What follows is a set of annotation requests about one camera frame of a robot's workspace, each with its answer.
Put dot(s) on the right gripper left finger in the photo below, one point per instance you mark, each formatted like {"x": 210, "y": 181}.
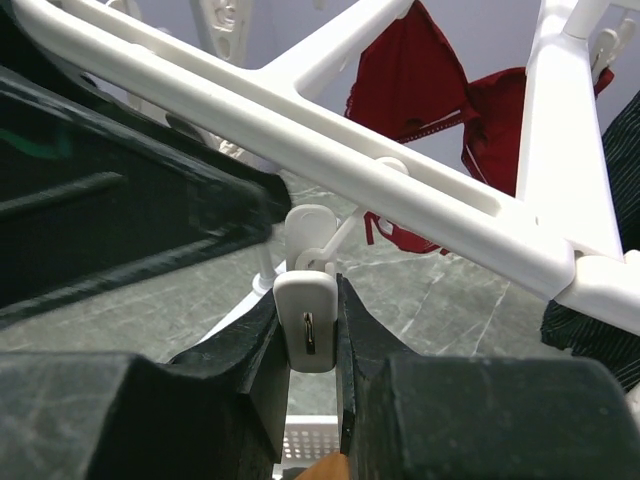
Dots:
{"x": 215, "y": 411}

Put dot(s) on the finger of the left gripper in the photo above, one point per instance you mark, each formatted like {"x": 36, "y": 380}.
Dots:
{"x": 95, "y": 196}

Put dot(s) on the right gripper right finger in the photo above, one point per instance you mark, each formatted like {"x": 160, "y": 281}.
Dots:
{"x": 403, "y": 415}

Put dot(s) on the orange-brown underwear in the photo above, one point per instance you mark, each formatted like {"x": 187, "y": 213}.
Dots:
{"x": 331, "y": 467}

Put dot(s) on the white hanger clip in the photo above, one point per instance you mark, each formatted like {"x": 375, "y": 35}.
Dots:
{"x": 306, "y": 293}

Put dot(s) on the white clip hanger frame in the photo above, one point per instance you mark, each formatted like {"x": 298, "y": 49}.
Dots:
{"x": 268, "y": 111}

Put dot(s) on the black garment on hanger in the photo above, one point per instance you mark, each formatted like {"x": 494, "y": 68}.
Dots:
{"x": 564, "y": 328}

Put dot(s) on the white perforated laundry basket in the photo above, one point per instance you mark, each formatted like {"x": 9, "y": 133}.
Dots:
{"x": 307, "y": 439}

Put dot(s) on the red bra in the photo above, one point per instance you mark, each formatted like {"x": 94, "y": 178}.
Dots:
{"x": 531, "y": 132}

